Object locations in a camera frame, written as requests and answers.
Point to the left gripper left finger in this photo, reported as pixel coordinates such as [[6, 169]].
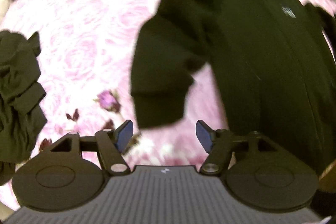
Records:
[[111, 145]]

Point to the pink floral blanket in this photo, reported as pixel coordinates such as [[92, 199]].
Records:
[[87, 50]]

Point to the dark crumpled garment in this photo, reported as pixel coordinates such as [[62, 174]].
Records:
[[18, 98]]

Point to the black zip jacket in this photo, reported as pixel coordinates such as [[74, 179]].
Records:
[[272, 60]]

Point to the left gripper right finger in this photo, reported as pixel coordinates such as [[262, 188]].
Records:
[[218, 144]]

